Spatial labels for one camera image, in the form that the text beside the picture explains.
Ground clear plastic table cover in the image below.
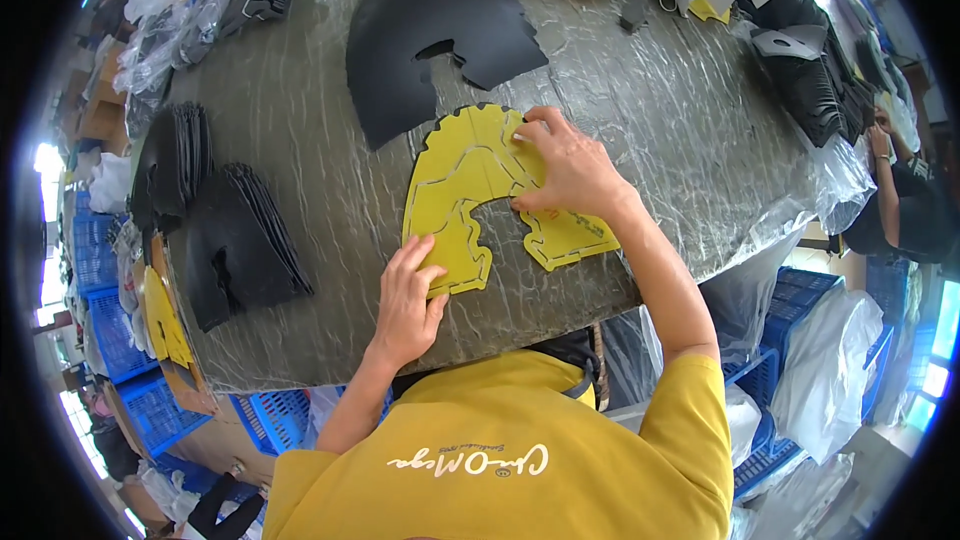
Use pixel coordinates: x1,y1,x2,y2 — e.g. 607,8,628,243
603,131,879,408

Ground yellow curved cutting template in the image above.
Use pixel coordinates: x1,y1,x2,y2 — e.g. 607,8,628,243
401,102,623,299

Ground person's body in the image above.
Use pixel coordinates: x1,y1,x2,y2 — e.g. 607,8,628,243
261,348,736,540

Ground stack of blue crates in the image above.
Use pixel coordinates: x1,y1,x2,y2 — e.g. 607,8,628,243
70,187,318,498

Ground small white plastic bag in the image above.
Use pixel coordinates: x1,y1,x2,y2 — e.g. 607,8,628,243
87,152,135,216

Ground heap of black cut pieces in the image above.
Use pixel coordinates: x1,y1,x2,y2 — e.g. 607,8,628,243
738,0,879,150

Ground yellow templates in carton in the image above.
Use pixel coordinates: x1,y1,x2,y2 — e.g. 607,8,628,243
142,265,195,371

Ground row of blue crates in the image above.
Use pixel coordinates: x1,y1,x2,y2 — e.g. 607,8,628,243
718,265,913,501

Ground grey cut piece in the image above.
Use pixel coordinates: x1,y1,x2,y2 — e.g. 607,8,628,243
750,24,828,62

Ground large black curved sheet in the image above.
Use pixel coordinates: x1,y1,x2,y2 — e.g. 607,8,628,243
345,0,551,153

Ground person's right hand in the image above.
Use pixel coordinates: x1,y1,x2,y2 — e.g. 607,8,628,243
510,105,640,223

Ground clear bags of black parts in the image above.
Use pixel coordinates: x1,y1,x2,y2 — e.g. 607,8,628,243
112,0,234,138

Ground brown cardboard carton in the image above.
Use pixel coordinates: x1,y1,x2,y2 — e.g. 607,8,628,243
146,232,226,418

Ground small yellow piece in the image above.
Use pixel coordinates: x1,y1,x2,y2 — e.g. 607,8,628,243
687,0,733,26

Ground pile of cardboard boxes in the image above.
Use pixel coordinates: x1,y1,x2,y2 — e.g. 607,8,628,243
56,41,133,156

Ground small black scrap piece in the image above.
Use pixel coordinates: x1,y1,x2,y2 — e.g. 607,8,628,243
618,0,651,35

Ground large white plastic bag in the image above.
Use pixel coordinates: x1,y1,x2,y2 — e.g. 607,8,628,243
770,283,887,467

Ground stack of black cut pieces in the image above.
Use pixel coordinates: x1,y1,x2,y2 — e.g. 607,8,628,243
129,100,216,236
182,162,317,335

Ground person's left hand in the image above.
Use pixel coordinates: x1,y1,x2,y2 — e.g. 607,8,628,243
372,234,452,370

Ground black bag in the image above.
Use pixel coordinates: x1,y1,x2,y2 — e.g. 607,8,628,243
525,326,602,401

